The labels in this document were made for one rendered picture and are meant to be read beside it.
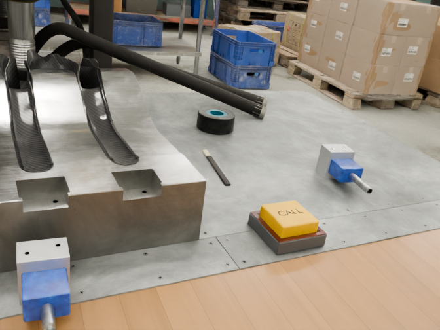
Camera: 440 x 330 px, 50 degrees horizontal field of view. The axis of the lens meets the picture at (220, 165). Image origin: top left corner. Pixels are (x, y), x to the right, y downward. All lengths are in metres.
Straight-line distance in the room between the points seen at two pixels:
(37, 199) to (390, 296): 0.44
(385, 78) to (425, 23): 0.56
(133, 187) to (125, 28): 3.75
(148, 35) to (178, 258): 3.85
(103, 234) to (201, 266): 0.12
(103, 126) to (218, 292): 0.33
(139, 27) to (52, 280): 3.92
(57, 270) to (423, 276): 0.46
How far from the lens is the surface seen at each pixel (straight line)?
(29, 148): 0.68
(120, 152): 0.66
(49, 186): 0.58
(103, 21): 1.44
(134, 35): 4.35
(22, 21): 1.23
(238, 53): 4.23
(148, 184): 0.61
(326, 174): 0.87
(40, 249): 0.52
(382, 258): 0.69
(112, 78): 0.83
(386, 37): 4.31
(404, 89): 4.62
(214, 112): 1.02
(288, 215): 0.65
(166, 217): 0.59
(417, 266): 0.71
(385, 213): 0.81
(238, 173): 0.83
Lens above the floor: 1.16
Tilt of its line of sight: 25 degrees down
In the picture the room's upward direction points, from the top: 8 degrees clockwise
